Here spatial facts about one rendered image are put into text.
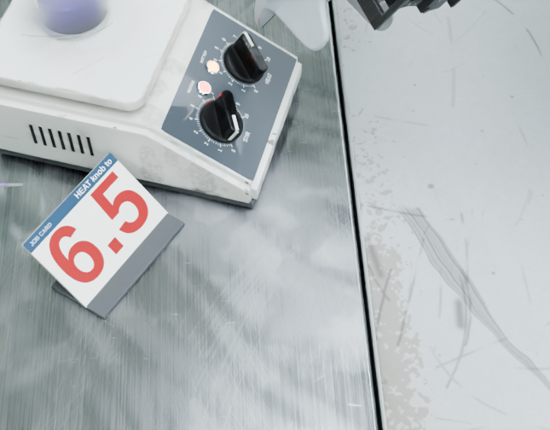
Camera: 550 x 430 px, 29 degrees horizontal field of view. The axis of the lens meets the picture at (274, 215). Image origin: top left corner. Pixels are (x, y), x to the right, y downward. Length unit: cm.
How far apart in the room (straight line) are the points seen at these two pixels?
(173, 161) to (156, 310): 10
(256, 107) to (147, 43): 9
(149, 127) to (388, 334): 21
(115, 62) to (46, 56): 5
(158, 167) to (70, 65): 9
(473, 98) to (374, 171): 10
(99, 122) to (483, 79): 30
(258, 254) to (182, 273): 5
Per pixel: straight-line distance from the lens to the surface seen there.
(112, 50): 73
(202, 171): 72
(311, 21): 66
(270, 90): 77
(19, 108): 74
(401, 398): 68
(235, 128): 72
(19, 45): 75
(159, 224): 74
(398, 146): 79
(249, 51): 76
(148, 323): 71
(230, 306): 71
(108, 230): 73
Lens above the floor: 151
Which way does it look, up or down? 55 degrees down
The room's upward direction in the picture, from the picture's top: 1 degrees counter-clockwise
